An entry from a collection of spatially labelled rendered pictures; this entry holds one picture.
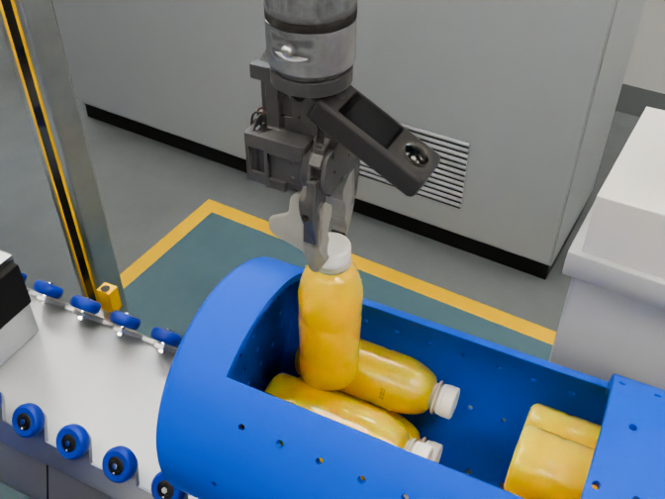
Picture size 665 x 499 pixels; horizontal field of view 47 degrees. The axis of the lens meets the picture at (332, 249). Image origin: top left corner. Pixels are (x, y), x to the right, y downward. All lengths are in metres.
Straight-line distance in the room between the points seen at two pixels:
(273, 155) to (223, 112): 2.29
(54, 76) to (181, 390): 0.70
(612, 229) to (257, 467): 0.52
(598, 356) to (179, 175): 2.29
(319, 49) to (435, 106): 1.85
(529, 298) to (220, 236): 1.12
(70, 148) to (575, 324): 0.87
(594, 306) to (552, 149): 1.34
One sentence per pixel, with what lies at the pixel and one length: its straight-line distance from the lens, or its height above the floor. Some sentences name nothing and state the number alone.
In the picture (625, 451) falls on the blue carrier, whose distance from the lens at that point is 0.71.
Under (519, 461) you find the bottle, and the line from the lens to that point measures 0.75.
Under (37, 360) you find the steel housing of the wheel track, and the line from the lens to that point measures 1.21.
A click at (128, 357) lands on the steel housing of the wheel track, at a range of 1.18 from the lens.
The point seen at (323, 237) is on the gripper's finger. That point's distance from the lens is 0.72.
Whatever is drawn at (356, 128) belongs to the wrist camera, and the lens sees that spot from 0.64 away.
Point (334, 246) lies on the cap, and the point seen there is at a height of 1.29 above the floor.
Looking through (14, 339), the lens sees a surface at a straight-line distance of 1.22.
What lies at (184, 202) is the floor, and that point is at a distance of 3.00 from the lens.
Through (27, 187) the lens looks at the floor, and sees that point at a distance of 3.26.
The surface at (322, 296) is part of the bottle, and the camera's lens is 0.77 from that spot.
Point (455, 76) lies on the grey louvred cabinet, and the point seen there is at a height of 0.68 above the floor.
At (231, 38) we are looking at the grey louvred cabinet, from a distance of 2.79.
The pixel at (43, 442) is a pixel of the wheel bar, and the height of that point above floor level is 0.93.
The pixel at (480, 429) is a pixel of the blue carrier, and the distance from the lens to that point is 0.97.
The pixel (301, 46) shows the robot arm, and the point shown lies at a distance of 0.62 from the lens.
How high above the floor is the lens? 1.79
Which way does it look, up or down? 41 degrees down
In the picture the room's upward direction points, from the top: straight up
